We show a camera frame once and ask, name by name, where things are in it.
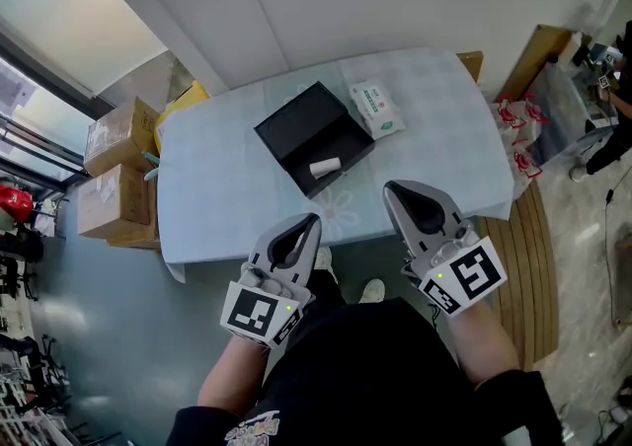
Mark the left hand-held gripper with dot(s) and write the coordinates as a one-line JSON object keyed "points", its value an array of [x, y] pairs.
{"points": [[257, 311]]}

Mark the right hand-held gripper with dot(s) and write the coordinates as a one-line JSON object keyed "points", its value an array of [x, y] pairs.
{"points": [[474, 271]]}

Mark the small white paper roll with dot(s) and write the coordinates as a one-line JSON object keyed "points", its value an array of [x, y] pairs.
{"points": [[325, 168]]}

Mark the black box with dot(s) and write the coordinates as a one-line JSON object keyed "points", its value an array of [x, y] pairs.
{"points": [[306, 123]]}

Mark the person's left forearm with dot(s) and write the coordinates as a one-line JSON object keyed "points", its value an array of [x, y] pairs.
{"points": [[232, 375]]}

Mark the person's right forearm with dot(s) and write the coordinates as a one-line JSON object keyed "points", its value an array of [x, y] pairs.
{"points": [[486, 345]]}

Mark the flat brown cardboard box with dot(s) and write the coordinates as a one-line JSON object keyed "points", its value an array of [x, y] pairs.
{"points": [[138, 241]]}

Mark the yellow box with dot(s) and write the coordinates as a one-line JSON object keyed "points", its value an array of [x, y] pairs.
{"points": [[190, 94]]}

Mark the person's white left shoe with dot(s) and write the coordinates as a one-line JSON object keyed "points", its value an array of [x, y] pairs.
{"points": [[326, 261]]}

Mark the person's white shoe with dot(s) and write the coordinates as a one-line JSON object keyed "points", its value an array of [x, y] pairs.
{"points": [[326, 261], [371, 290]]}

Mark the person's black trousers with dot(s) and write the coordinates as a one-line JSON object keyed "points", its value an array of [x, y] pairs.
{"points": [[326, 291]]}

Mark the light blue tablecloth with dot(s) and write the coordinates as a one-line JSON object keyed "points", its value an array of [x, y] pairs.
{"points": [[222, 187]]}

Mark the person's white right shoe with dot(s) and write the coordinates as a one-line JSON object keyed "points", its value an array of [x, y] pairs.
{"points": [[371, 290]]}

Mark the white wipes packet green label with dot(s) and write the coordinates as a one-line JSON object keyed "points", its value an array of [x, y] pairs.
{"points": [[377, 111]]}

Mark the red and white plastic bag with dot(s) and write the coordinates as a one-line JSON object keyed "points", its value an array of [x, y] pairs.
{"points": [[516, 113], [526, 160]]}

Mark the wooden slatted board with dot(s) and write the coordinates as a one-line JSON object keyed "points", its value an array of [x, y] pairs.
{"points": [[523, 276]]}

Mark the person's black t-shirt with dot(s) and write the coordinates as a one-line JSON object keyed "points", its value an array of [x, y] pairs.
{"points": [[370, 375]]}

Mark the small brown cardboard piece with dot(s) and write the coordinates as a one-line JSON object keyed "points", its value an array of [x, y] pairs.
{"points": [[471, 66]]}

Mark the clear plastic bin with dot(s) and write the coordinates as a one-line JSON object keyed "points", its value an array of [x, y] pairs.
{"points": [[568, 108]]}

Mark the large brown cardboard sheet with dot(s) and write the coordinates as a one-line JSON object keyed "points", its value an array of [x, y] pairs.
{"points": [[535, 56]]}

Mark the white window blind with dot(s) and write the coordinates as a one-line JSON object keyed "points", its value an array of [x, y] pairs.
{"points": [[64, 10]]}

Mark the black window frame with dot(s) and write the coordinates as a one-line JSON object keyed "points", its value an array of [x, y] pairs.
{"points": [[44, 89]]}

